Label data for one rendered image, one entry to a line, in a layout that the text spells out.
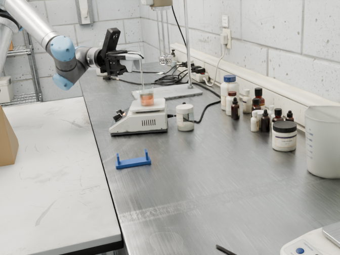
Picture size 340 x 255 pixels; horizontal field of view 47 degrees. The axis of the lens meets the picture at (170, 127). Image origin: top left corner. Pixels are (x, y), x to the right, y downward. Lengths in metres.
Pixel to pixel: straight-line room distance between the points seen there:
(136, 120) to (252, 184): 0.51
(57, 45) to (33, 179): 0.46
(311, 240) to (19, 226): 0.60
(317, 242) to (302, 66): 0.74
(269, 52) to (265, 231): 0.86
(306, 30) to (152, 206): 0.75
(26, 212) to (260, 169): 0.58
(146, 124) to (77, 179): 0.36
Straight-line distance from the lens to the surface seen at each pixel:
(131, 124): 1.32
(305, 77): 1.34
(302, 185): 0.98
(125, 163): 1.10
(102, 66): 1.44
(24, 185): 1.11
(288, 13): 1.40
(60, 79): 1.45
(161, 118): 1.31
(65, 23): 3.74
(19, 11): 1.50
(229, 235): 0.79
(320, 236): 0.75
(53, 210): 0.95
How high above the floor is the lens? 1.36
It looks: 20 degrees down
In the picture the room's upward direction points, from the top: 5 degrees counter-clockwise
